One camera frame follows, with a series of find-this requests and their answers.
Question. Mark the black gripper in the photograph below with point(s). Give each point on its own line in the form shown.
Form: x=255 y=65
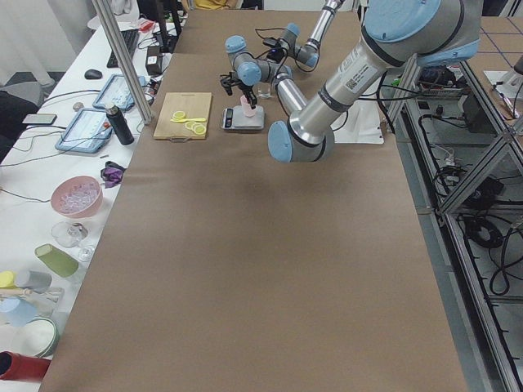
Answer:
x=244 y=88

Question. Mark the glass sauce bottle metal cap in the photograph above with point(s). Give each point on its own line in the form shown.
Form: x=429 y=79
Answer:
x=264 y=90

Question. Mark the pink plastic cup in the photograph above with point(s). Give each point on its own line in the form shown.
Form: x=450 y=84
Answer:
x=246 y=107

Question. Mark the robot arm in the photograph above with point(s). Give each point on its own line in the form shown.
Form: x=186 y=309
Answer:
x=308 y=53
x=435 y=32

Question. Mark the silver digital kitchen scale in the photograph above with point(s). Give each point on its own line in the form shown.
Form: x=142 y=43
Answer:
x=234 y=119

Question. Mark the green plastic cup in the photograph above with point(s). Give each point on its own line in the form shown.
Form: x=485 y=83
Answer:
x=58 y=261

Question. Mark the grey cup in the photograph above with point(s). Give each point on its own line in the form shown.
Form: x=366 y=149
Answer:
x=33 y=280

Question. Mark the yellow cup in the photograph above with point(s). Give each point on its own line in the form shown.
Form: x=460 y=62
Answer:
x=7 y=279

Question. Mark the light blue cup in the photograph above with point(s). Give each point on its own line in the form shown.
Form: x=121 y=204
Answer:
x=18 y=311

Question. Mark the wooden cutting board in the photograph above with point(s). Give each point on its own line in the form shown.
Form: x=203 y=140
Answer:
x=195 y=104

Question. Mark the yellow plastic knife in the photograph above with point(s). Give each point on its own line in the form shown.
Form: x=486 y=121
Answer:
x=185 y=120

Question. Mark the lower lemon slice of stack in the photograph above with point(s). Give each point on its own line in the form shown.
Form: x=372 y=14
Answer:
x=201 y=131

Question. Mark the lemon slice near knife tip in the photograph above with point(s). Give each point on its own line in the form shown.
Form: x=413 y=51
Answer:
x=178 y=116

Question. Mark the far blue teach pendant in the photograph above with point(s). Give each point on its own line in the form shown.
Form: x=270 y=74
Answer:
x=116 y=91

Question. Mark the blue teach pendant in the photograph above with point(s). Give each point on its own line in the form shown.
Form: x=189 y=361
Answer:
x=87 y=133
x=116 y=91

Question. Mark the black thermos bottle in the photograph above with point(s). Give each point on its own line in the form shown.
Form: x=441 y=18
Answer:
x=119 y=124

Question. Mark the black computer mouse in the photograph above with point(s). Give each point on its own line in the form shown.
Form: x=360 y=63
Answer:
x=93 y=74

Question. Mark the near blue teach pendant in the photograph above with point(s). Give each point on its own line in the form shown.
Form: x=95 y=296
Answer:
x=87 y=133

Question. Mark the brown table cover sheet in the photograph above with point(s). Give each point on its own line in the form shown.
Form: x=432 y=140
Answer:
x=220 y=269

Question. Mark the pink bowl with ice cubes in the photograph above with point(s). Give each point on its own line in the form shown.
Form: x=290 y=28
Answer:
x=77 y=197

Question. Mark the smartphone on desk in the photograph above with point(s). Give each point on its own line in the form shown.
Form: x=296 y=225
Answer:
x=39 y=119

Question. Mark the clear wine glass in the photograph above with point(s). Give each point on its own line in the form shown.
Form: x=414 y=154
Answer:
x=73 y=235

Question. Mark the white green rimmed bowl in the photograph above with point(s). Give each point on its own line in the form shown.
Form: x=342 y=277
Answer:
x=37 y=338

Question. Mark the red cylinder container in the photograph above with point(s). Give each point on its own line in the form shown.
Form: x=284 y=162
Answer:
x=18 y=367

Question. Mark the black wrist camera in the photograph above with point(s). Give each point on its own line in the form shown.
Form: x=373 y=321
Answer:
x=271 y=42

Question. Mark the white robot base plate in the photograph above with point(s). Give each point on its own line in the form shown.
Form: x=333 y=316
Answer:
x=360 y=125

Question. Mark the aluminium frame post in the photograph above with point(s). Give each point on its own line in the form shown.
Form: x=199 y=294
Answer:
x=118 y=46

